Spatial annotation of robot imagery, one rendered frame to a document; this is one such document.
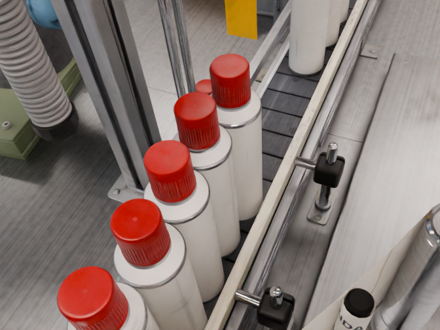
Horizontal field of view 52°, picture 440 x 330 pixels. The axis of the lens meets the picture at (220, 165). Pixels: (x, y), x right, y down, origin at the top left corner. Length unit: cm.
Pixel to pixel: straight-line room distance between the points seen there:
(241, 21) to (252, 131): 10
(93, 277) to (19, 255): 36
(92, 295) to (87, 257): 32
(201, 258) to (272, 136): 25
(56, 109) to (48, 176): 35
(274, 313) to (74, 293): 21
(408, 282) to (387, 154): 26
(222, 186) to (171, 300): 11
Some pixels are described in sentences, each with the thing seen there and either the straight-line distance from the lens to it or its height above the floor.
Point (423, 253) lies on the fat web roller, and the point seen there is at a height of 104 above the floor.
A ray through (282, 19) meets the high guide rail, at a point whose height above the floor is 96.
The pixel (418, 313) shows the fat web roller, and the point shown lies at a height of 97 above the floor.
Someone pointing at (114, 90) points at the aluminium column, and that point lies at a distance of 47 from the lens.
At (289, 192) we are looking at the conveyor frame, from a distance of 54.
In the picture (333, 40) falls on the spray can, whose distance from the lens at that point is 73.
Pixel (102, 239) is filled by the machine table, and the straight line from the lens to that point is 60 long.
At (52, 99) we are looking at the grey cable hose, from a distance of 34.
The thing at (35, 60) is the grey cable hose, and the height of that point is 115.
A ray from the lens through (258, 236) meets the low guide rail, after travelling 47.
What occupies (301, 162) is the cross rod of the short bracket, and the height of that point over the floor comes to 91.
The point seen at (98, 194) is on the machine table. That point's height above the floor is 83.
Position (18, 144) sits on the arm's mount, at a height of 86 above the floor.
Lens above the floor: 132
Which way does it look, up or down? 51 degrees down
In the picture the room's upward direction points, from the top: 7 degrees counter-clockwise
